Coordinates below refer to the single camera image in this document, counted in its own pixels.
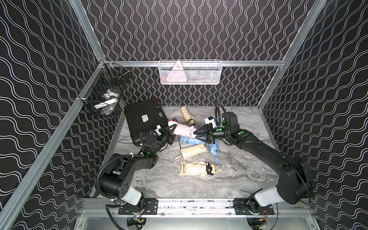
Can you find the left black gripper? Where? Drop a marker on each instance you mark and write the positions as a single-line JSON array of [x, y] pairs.
[[166, 135]]

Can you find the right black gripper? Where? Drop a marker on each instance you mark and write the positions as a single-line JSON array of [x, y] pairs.
[[205, 126]]

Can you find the pink sleeved umbrella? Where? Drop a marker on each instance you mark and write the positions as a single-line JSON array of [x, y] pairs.
[[183, 130]]

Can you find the light blue umbrella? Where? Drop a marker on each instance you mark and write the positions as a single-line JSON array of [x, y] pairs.
[[214, 150]]

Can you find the beige umbrella with wooden handle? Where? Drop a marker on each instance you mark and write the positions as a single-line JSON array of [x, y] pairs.
[[198, 169]]

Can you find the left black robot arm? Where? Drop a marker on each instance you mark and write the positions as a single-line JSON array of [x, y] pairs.
[[115, 177]]

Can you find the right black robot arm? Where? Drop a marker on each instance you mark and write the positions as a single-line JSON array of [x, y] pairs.
[[294, 176]]

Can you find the light blue crumpled sleeve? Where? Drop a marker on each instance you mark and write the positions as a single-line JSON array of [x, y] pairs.
[[190, 140]]

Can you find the beige umbrella at back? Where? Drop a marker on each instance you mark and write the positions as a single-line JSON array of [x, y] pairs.
[[187, 116]]

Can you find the cream sleeved umbrella front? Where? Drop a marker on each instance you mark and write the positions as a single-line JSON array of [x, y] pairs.
[[191, 151]]

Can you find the black tool case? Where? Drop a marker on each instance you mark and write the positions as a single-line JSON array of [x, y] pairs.
[[143, 117]]

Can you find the pink triangle card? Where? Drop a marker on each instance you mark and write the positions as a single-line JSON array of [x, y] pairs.
[[177, 74]]

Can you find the white roll in basket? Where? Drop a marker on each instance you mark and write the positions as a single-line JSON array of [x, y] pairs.
[[108, 104]]

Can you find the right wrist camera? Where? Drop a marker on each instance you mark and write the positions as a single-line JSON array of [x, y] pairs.
[[211, 121]]

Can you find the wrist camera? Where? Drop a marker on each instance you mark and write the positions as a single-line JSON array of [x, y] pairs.
[[211, 121], [156, 130]]

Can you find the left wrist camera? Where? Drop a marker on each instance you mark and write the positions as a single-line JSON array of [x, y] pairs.
[[156, 130]]

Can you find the white wire basket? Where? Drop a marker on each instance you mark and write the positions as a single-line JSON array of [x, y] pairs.
[[198, 72]]

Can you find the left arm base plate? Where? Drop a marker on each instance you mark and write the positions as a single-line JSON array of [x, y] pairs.
[[139, 206]]

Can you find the black wire basket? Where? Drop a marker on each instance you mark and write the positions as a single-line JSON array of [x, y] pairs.
[[112, 76]]

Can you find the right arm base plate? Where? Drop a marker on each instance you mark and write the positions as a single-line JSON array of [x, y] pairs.
[[245, 206]]

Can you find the aluminium front rail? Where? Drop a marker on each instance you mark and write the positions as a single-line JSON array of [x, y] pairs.
[[217, 207]]

